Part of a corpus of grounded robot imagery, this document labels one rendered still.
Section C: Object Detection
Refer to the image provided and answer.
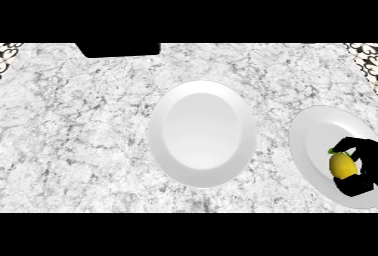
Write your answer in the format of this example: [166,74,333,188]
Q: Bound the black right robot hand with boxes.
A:
[330,136,378,198]

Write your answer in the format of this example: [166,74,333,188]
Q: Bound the yellow lemon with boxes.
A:
[327,148,359,180]

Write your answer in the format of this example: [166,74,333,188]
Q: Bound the white oval plate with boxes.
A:
[289,105,378,210]
[148,80,258,189]

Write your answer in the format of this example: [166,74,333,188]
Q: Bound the black appliance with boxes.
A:
[74,42,163,59]

